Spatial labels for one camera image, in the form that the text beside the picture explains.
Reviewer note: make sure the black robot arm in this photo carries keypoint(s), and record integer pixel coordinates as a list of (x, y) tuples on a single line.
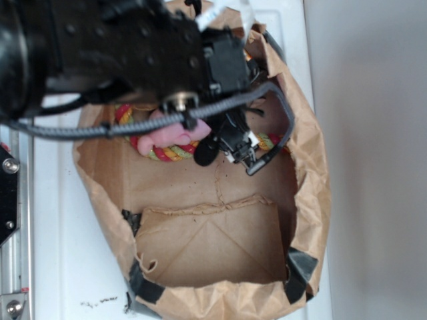
[(75, 70)]

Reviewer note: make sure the black metal bracket plate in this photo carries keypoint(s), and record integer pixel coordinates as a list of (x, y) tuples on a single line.
[(10, 167)]

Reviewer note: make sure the aluminium frame rail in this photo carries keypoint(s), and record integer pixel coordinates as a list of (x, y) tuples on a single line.
[(17, 253)]

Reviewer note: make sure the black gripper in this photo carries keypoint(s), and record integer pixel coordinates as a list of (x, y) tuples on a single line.
[(229, 73)]

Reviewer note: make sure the pink plush bunny toy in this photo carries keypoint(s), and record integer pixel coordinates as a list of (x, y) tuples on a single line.
[(174, 134)]

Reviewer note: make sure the multicolour twisted rope toy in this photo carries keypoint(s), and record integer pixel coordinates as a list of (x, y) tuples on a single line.
[(173, 151)]

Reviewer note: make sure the brown paper bag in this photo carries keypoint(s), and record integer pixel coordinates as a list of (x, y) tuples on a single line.
[(213, 242)]

